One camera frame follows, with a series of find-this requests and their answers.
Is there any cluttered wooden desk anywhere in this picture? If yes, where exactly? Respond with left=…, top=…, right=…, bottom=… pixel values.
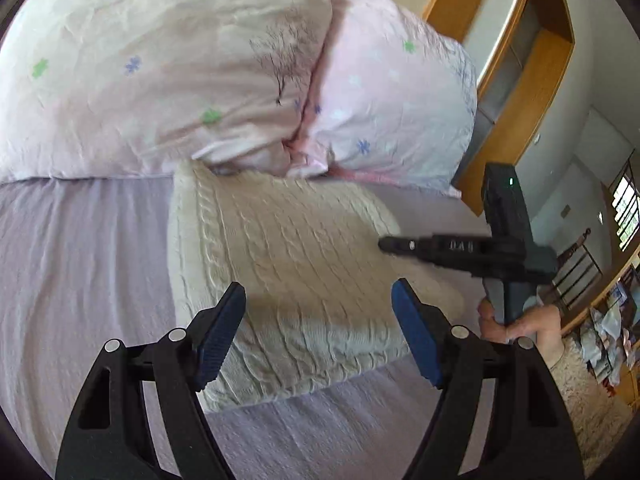
left=563, top=256, right=639, bottom=412

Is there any person's right hand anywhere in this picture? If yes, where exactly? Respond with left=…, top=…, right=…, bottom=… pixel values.
left=477, top=298, right=564, bottom=368

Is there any wooden headboard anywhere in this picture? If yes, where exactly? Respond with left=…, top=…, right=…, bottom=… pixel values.
left=423, top=0, right=575, bottom=214

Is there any pink floral pillow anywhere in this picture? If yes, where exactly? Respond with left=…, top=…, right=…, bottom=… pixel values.
left=1, top=0, right=332, bottom=182
left=288, top=0, right=477, bottom=196

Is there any left pink floral pillow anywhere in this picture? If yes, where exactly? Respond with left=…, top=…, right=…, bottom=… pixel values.
left=1, top=0, right=332, bottom=182

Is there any right pink floral pillow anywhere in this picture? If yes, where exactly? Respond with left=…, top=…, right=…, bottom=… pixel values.
left=288, top=0, right=477, bottom=196

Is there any beige cable-knit sweater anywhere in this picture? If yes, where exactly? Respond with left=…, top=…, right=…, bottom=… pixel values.
left=167, top=160, right=464, bottom=412

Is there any bright window far right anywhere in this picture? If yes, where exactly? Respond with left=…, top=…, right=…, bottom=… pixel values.
left=610, top=151, right=639, bottom=252

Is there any fuzzy beige right sleeve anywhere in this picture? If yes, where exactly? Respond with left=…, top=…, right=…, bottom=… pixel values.
left=550, top=339, right=632, bottom=478

